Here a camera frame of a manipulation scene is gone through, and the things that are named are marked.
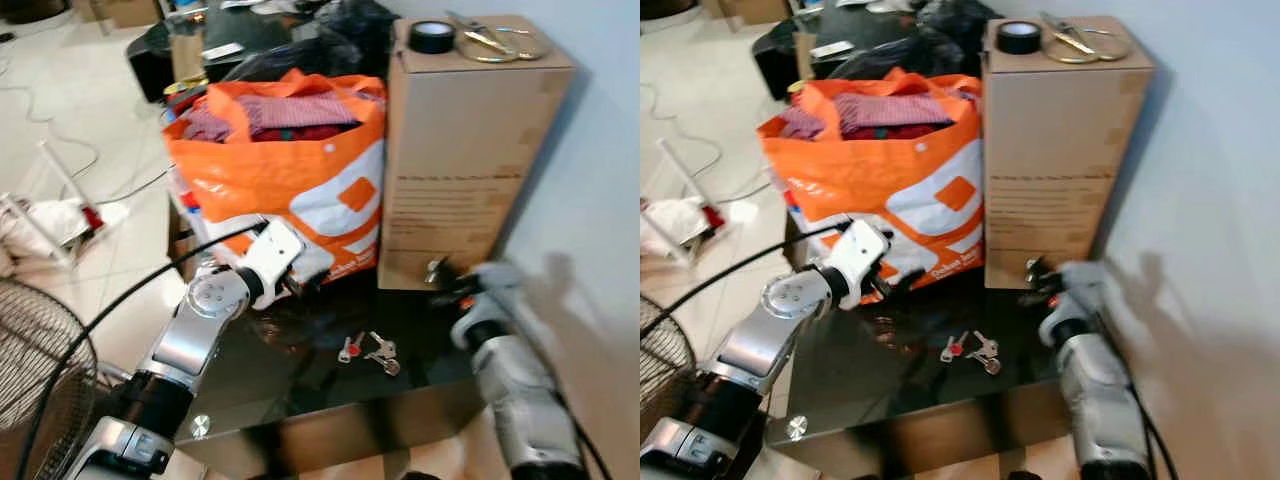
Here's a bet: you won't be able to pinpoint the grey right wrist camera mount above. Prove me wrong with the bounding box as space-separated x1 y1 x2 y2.
462 262 533 325
1052 260 1113 323

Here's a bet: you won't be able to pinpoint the black plastic bag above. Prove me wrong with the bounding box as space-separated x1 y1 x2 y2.
828 0 993 83
236 0 403 83

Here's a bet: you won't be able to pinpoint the black glass table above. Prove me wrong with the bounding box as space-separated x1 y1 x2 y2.
762 200 1076 480
164 196 506 480

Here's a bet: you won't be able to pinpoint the white floor cable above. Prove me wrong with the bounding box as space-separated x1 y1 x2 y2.
0 58 173 206
640 80 771 206

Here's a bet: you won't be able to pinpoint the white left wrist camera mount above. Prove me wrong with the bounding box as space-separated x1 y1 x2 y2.
820 220 893 291
238 218 307 287

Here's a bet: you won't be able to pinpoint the brown paper bag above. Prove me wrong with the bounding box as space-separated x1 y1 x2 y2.
169 30 207 83
794 30 818 83

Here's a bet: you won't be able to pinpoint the white metal rack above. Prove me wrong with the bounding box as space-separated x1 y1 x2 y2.
640 136 739 267
0 138 113 271

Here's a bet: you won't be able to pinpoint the dark red cloth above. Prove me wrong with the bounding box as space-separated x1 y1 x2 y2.
250 121 363 144
845 121 963 143

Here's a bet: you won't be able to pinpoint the pink striped cloth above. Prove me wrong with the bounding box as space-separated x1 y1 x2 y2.
233 91 361 132
832 91 963 132

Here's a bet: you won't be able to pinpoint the gold handled scissors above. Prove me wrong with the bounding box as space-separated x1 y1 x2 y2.
1037 10 1134 65
444 10 552 65

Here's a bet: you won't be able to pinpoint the orange and white shopping bag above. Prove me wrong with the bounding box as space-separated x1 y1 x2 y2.
163 67 389 288
757 67 987 293

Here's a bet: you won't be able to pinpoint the tall brown cardboard box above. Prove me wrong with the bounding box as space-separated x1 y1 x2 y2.
377 14 577 293
981 16 1157 292

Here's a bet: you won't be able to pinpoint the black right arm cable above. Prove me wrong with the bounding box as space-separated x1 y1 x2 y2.
520 300 613 480
1098 300 1183 480

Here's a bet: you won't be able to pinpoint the black tape roll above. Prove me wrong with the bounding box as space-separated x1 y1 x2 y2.
407 20 458 56
995 20 1044 56

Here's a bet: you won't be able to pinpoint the wire fan guard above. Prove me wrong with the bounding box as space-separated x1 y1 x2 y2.
640 318 699 423
0 277 101 480

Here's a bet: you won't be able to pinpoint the silver keys with red tag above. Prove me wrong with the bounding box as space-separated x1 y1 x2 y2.
337 330 403 378
940 330 1004 378

